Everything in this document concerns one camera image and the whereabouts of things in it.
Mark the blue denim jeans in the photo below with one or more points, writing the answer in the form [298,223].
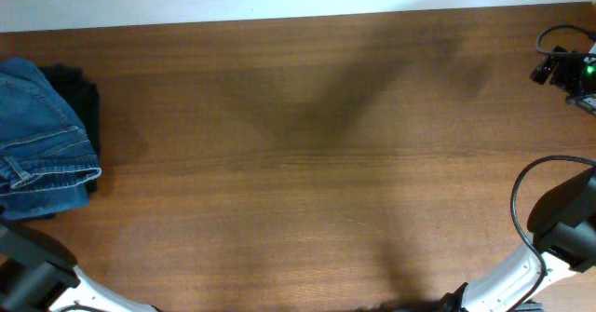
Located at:
[46,155]

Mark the black folded garment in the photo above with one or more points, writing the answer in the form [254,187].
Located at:
[81,94]

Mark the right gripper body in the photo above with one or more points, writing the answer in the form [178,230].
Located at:
[577,78]

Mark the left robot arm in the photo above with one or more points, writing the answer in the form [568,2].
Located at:
[39,274]

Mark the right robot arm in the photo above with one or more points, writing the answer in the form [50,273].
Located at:
[558,242]

